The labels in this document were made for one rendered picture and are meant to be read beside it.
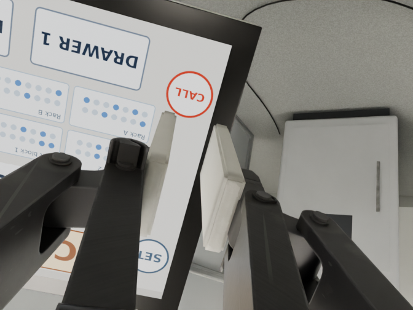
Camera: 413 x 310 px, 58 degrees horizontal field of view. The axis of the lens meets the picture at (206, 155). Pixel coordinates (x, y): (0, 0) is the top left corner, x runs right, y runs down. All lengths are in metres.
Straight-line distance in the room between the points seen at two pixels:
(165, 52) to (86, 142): 0.11
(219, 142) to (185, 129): 0.17
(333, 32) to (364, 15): 0.15
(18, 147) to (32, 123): 0.03
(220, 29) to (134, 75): 0.08
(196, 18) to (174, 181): 0.15
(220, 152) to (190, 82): 0.18
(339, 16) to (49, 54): 1.49
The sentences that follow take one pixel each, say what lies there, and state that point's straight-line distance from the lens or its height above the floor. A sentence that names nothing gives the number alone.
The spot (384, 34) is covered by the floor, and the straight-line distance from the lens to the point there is 1.83.
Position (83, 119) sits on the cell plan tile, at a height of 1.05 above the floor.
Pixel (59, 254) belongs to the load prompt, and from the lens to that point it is 0.41.
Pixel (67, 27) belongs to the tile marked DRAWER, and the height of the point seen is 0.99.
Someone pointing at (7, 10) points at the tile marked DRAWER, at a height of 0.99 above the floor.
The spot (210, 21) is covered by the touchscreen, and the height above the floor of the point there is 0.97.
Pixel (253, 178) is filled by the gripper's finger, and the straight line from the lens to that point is 0.15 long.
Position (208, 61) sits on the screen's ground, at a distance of 0.33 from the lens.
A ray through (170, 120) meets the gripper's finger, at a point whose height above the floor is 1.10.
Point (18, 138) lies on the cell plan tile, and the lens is 0.37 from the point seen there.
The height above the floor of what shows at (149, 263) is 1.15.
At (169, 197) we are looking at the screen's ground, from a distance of 0.36.
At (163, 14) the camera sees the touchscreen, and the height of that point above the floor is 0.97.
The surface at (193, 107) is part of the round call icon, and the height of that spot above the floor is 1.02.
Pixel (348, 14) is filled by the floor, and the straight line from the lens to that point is 1.73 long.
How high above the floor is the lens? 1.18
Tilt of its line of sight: 21 degrees down
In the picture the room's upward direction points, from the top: 169 degrees counter-clockwise
